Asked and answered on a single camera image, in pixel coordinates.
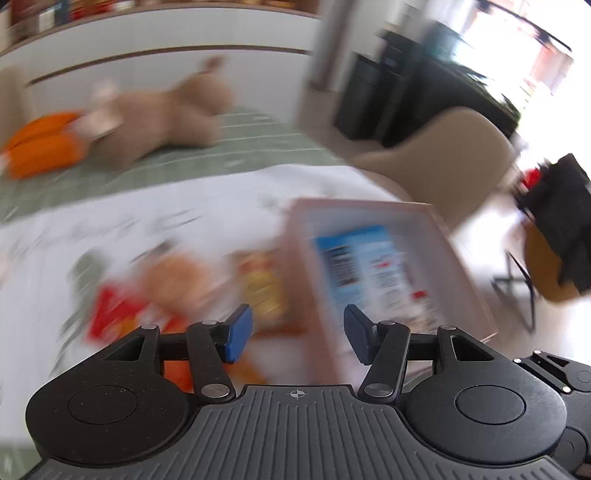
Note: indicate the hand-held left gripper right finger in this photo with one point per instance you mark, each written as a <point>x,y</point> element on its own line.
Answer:
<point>358,334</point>

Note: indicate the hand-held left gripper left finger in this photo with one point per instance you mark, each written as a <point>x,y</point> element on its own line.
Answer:
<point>239,333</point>

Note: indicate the round bread packet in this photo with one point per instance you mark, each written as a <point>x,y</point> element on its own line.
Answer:
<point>180,277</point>

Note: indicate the green checked tablecloth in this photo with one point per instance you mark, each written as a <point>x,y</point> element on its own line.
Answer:
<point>231,152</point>

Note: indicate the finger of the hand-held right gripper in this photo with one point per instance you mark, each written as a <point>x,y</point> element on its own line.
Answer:
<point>551,370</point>

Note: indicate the black aquarium cabinet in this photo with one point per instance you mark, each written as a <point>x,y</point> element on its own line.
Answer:
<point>452,83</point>

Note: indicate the white paper sheet with drawing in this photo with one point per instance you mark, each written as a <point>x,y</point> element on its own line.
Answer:
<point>138,207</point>

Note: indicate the wooden chair with black legs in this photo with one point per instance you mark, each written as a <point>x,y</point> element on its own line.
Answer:
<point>545,267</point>

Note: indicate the round yellow cookie packet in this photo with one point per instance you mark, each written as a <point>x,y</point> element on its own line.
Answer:
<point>263,286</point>

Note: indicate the brown teddy bear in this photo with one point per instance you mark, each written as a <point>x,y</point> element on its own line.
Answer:
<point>175,115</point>

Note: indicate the pink cardboard box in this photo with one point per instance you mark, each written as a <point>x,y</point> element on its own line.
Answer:
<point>302,286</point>

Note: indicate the blue white snack packet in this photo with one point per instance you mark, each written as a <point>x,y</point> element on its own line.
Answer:
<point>369,263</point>

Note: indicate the white wooden sideboard cabinet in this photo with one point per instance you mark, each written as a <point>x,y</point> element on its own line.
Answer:
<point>184,27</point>

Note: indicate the red snack packet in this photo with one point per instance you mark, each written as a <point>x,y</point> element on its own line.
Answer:
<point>115,318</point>

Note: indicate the black water dispenser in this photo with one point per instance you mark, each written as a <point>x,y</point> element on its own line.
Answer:
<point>369,92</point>

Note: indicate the dark cloth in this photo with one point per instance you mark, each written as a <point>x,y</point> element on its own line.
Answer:
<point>558,217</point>

